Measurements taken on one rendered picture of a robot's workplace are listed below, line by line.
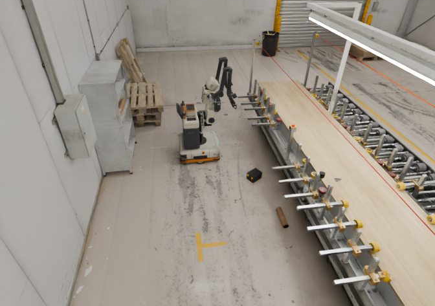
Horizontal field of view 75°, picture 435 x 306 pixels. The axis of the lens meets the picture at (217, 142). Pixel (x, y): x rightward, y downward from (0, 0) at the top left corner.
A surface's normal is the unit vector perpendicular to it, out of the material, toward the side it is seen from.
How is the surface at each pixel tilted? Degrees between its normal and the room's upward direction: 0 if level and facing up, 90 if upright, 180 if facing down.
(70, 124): 90
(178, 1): 90
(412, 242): 0
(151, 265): 0
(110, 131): 90
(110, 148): 90
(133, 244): 0
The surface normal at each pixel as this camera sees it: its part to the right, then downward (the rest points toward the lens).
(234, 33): 0.14, 0.57
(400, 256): 0.01, -0.82
